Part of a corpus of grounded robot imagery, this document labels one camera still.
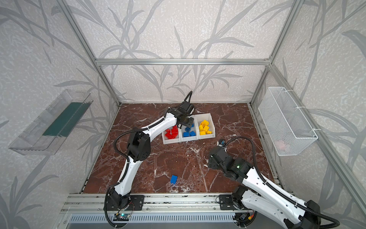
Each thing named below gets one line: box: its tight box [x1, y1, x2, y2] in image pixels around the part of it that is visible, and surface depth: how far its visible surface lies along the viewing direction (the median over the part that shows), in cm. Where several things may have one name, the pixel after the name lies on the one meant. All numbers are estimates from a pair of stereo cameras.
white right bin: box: [194, 113, 216, 140], surface depth 103 cm
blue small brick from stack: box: [170, 174, 178, 185], surface depth 83 cm
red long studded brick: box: [164, 132, 179, 140], surface depth 100 cm
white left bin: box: [162, 124, 182, 145], surface depth 98 cm
